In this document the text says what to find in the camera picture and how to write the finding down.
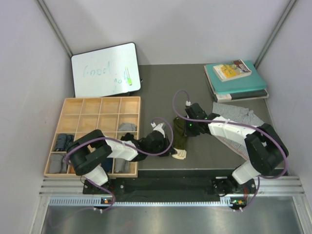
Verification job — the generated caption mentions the green sports bra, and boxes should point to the green sports bra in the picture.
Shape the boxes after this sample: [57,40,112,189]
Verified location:
[172,117,188,160]

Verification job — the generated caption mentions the light grey underwear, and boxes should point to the light grey underwear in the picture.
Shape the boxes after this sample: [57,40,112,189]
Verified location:
[118,122,137,132]

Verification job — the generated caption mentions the grey striped boxer shorts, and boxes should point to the grey striped boxer shorts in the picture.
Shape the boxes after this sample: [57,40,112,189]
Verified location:
[213,102,264,160]

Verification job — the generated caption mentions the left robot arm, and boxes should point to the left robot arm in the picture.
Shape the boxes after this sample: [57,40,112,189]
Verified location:
[65,129,176,194]

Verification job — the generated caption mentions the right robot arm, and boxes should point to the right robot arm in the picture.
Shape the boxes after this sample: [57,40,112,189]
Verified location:
[185,101,289,193]

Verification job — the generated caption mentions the black rolled garment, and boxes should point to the black rolled garment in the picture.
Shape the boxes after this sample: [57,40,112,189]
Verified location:
[120,133,139,144]

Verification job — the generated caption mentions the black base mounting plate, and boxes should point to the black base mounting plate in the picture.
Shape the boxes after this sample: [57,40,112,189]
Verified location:
[82,170,259,202]

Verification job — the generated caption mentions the grey rolled garment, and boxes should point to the grey rolled garment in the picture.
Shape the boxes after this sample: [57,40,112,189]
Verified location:
[114,158,130,174]

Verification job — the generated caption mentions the wooden compartment tray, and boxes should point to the wooden compartment tray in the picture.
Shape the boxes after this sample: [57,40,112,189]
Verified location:
[44,97,141,178]

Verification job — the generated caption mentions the navy rolled garment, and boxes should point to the navy rolled garment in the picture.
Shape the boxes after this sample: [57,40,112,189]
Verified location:
[101,158,113,173]

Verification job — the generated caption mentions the green whiteboard marker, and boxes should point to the green whiteboard marker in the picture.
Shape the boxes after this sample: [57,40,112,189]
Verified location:
[125,67,132,86]

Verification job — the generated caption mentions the yellow paperback book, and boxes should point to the yellow paperback book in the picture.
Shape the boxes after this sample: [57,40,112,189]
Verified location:
[213,59,252,82]

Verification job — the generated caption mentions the white whiteboard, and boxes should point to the white whiteboard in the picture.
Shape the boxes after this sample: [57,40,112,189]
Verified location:
[71,42,141,98]

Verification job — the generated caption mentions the dark blue rolled socks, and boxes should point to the dark blue rolled socks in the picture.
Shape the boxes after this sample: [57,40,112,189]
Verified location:
[54,133,74,152]

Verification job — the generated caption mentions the grey rolled socks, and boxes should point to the grey rolled socks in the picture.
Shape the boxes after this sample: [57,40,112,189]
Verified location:
[48,154,67,174]

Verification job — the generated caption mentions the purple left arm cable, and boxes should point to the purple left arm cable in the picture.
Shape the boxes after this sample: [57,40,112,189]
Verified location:
[65,117,174,213]

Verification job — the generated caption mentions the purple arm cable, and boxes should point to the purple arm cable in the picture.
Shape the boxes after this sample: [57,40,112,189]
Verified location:
[65,117,174,213]
[172,89,290,212]

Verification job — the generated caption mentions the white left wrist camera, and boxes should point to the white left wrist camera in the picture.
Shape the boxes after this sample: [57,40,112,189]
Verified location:
[151,122,166,136]

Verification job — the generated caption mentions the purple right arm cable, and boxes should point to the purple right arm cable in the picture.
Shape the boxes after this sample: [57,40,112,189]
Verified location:
[172,89,290,212]

